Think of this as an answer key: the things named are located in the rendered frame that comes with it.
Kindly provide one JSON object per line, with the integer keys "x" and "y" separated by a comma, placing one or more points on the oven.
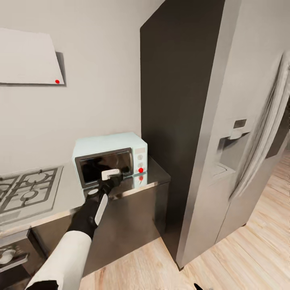
{"x": 21, "y": 257}

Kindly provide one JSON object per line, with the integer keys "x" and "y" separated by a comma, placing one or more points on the burner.
{"x": 27, "y": 194}

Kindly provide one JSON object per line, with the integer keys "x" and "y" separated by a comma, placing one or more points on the fridge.
{"x": 215, "y": 111}

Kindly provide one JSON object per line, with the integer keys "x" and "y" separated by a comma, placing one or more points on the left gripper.
{"x": 112, "y": 181}

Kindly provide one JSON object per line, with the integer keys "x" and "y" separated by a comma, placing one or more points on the microwave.
{"x": 126, "y": 152}

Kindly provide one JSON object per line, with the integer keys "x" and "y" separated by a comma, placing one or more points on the range hood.
{"x": 28, "y": 57}

